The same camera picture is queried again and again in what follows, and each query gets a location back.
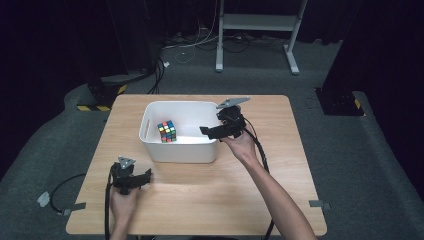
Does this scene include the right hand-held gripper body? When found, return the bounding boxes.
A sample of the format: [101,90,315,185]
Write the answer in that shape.
[215,96,251,140]

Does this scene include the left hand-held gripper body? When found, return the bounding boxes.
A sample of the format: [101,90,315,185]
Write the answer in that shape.
[109,156,138,196]

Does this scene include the white plastic bin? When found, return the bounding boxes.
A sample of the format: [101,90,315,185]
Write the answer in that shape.
[137,100,221,164]

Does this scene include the multicoloured puzzle cube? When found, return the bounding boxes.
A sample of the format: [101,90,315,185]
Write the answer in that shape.
[156,119,178,144]

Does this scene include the person's left hand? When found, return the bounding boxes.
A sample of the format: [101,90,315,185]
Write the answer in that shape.
[109,185,142,222]

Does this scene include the person's right hand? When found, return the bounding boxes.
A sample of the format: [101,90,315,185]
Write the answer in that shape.
[219,123,264,165]

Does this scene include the grey tape strip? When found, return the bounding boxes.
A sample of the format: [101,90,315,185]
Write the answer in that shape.
[61,202,87,216]
[308,199,332,211]

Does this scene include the black stand base yellow stripes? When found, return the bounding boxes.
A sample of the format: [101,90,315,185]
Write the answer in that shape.
[314,87,366,117]
[76,77,128,113]

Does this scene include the white metal stand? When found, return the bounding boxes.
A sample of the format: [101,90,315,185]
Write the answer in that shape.
[215,0,309,76]

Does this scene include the dark curtain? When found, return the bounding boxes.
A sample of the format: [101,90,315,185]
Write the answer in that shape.
[320,0,424,201]
[0,0,162,188]

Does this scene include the left hand-held gripper black cable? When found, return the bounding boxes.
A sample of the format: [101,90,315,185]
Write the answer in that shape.
[104,165,114,240]

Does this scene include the hand-held gripper black cable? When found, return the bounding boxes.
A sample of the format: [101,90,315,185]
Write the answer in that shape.
[242,114,276,240]
[104,165,114,240]

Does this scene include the right hand-held gripper black cable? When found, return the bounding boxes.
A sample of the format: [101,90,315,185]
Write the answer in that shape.
[242,114,276,240]

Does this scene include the black floor cable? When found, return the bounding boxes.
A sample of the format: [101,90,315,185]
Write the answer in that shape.
[49,172,88,214]

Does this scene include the black cable bundle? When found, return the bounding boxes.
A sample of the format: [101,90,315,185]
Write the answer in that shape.
[147,57,166,95]

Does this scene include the thin white cable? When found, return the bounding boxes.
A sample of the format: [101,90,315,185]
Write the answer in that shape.
[161,19,221,65]

